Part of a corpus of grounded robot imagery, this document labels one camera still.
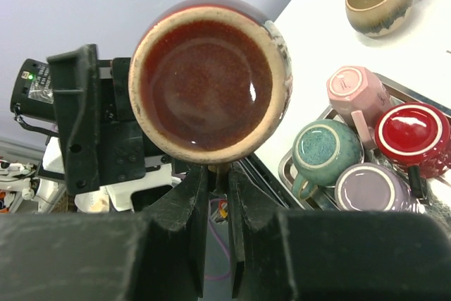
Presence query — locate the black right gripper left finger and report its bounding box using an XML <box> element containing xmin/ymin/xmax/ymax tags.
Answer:
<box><xmin>1</xmin><ymin>166</ymin><xmax>208</xmax><ymax>300</ymax></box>

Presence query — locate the pink faceted mug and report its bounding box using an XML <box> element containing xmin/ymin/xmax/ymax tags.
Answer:
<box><xmin>326</xmin><ymin>66</ymin><xmax>393</xmax><ymax>149</ymax></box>

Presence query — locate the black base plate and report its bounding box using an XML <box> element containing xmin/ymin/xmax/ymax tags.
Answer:
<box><xmin>241</xmin><ymin>153</ymin><xmax>303</xmax><ymax>209</ymax></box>

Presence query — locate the brown glazed mug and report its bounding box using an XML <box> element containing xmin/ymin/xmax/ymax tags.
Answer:
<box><xmin>128</xmin><ymin>0</ymin><xmax>293</xmax><ymax>165</ymax></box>

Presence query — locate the lilac mug black handle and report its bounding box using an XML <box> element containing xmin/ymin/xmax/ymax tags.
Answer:
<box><xmin>334</xmin><ymin>162</ymin><xmax>424</xmax><ymax>213</ymax></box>

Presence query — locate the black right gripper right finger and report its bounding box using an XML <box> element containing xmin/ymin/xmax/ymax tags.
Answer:
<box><xmin>228</xmin><ymin>163</ymin><xmax>450</xmax><ymax>300</ymax></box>

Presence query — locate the teal glazed mug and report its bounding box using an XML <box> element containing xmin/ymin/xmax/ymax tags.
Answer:
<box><xmin>292</xmin><ymin>119</ymin><xmax>364</xmax><ymax>200</ymax></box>

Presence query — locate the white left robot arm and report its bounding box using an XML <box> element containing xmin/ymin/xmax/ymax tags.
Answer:
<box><xmin>10</xmin><ymin>44</ymin><xmax>173</xmax><ymax>211</ymax></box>

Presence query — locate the red mug black handle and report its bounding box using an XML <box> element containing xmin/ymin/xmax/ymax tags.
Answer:
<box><xmin>375</xmin><ymin>102</ymin><xmax>450</xmax><ymax>200</ymax></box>

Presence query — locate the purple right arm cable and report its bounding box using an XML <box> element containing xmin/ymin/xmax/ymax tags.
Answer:
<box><xmin>204</xmin><ymin>197</ymin><xmax>233</xmax><ymax>281</ymax></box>

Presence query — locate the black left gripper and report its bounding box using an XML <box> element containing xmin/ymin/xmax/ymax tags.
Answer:
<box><xmin>47</xmin><ymin>44</ymin><xmax>169</xmax><ymax>195</ymax></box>

